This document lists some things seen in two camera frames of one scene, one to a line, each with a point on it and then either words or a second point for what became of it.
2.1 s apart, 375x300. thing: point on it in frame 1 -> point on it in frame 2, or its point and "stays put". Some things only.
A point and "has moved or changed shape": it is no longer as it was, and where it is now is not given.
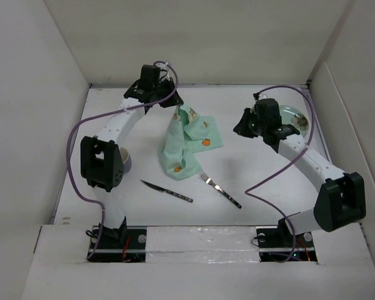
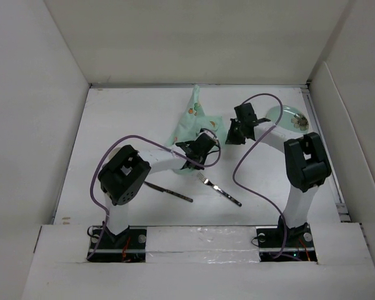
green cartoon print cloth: x=187 y=133 has moved or changed shape
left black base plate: x=126 y=244 stays put
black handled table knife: x=169 y=192 stays put
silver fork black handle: x=209 y=180 stays put
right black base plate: x=277 y=244 stays put
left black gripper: x=175 y=100 -> x=199 y=167
